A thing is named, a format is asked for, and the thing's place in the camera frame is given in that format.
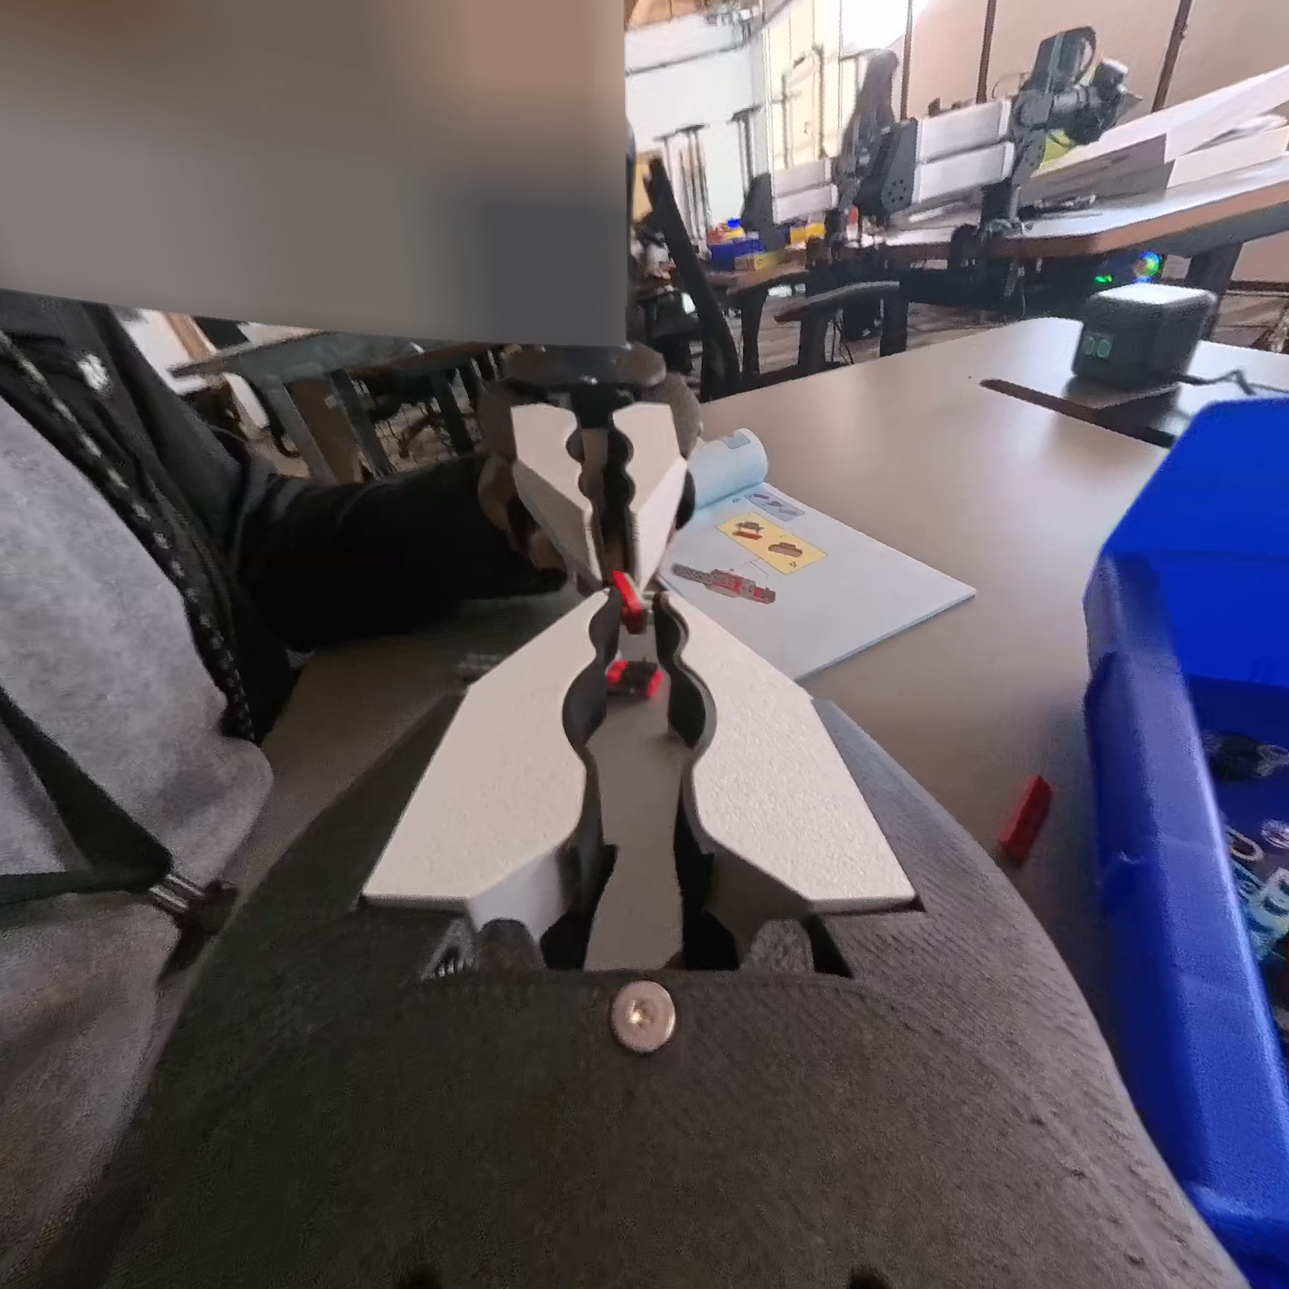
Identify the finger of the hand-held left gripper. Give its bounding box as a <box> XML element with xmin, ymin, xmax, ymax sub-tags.
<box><xmin>508</xmin><ymin>401</ymin><xmax>615</xmax><ymax>590</ymax></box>
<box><xmin>617</xmin><ymin>400</ymin><xmax>691</xmax><ymax>587</ymax></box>

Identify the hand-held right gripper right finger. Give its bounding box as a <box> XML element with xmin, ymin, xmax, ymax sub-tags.
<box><xmin>655</xmin><ymin>593</ymin><xmax>918</xmax><ymax>972</ymax></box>

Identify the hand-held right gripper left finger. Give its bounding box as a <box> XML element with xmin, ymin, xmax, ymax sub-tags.
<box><xmin>362</xmin><ymin>590</ymin><xmax>620</xmax><ymax>972</ymax></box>

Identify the blue plastic bin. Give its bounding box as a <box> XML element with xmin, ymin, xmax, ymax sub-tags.
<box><xmin>1082</xmin><ymin>397</ymin><xmax>1289</xmax><ymax>1279</ymax></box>

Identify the person's left forearm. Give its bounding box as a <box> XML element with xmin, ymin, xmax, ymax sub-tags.
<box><xmin>236</xmin><ymin>452</ymin><xmax>569</xmax><ymax>650</ymax></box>

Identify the grey desk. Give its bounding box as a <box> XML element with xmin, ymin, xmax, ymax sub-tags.
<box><xmin>263</xmin><ymin>315</ymin><xmax>1289</xmax><ymax>972</ymax></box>

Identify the person's left hand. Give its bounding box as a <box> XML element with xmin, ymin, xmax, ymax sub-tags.
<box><xmin>482</xmin><ymin>470</ymin><xmax>591</xmax><ymax>587</ymax></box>

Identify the tall black office chair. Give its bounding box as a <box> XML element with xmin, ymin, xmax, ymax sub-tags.
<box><xmin>639</xmin><ymin>154</ymin><xmax>747</xmax><ymax>401</ymax></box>

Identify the pale instruction booklet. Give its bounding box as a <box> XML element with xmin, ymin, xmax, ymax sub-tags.
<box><xmin>655</xmin><ymin>427</ymin><xmax>978</xmax><ymax>681</ymax></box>

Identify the flat red toy plate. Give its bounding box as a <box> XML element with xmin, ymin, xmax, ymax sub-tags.
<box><xmin>998</xmin><ymin>774</ymin><xmax>1053</xmax><ymax>863</ymax></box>

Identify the steel workbench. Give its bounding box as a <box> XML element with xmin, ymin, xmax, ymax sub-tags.
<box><xmin>166</xmin><ymin>332</ymin><xmax>505</xmax><ymax>484</ymax></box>

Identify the large pile of toy bricks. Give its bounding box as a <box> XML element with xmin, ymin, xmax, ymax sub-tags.
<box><xmin>1199</xmin><ymin>730</ymin><xmax>1289</xmax><ymax>968</ymax></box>

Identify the black cube device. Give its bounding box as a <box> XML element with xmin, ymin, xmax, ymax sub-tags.
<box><xmin>1070</xmin><ymin>282</ymin><xmax>1219</xmax><ymax>388</ymax></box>

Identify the wooden work table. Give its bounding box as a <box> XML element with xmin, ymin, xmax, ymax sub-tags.
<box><xmin>704</xmin><ymin>176</ymin><xmax>1289</xmax><ymax>332</ymax></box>

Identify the white flat box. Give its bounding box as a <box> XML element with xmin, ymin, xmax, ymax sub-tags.
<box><xmin>1027</xmin><ymin>64</ymin><xmax>1289</xmax><ymax>206</ymax></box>

